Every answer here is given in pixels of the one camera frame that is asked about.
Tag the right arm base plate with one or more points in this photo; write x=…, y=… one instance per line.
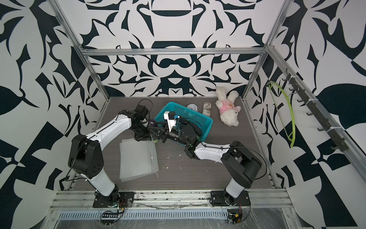
x=222, y=198

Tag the teal plastic basket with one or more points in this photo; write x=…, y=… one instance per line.
x=203, y=122

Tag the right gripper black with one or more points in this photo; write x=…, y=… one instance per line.
x=165, y=134

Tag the black hook rail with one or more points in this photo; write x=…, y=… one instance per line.
x=316, y=109

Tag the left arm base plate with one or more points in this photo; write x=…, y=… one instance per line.
x=120, y=199

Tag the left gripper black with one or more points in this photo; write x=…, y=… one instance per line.
x=147, y=137

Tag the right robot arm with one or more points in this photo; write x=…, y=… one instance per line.
x=240, y=162

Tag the white plush toy pink shirt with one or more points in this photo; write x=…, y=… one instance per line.
x=227, y=109

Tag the green tube hoop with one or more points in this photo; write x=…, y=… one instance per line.
x=290, y=136

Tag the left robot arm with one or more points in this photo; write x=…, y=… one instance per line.
x=86, y=153

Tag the translucent zip bag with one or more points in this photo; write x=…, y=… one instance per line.
x=143, y=157

